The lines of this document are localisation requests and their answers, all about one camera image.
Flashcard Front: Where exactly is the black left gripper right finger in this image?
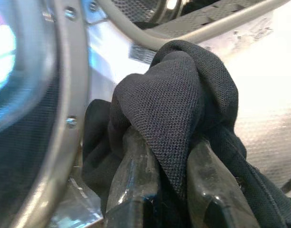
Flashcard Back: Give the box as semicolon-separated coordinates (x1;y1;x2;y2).
187;139;262;228

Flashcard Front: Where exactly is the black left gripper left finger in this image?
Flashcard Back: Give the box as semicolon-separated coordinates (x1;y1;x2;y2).
104;125;163;228

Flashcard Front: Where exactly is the perforated steel washer drum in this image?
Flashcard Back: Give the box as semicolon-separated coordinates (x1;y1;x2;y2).
109;0;272;38

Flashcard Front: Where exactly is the grey rubber door gasket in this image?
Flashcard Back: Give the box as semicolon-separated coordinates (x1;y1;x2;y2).
96;0;290;48

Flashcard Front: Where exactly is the washing machine door with glass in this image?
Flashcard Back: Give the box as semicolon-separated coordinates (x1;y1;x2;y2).
0;0;105;228

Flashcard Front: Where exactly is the black knit garment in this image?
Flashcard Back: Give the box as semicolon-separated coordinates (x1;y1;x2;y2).
81;39;291;228

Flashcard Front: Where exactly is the white front-load washing machine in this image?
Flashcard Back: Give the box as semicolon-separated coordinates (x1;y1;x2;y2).
50;0;291;228

